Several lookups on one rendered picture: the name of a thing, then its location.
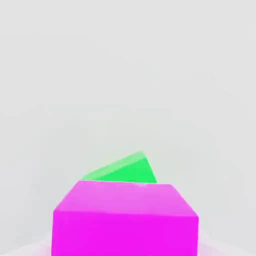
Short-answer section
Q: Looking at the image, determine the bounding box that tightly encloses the small magenta cube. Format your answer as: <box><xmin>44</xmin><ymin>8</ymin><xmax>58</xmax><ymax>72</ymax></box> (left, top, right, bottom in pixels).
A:
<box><xmin>50</xmin><ymin>180</ymin><xmax>200</xmax><ymax>256</ymax></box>

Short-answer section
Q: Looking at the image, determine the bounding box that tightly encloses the small green cube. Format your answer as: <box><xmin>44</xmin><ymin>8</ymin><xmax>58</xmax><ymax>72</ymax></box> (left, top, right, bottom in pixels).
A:
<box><xmin>80</xmin><ymin>150</ymin><xmax>158</xmax><ymax>184</ymax></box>

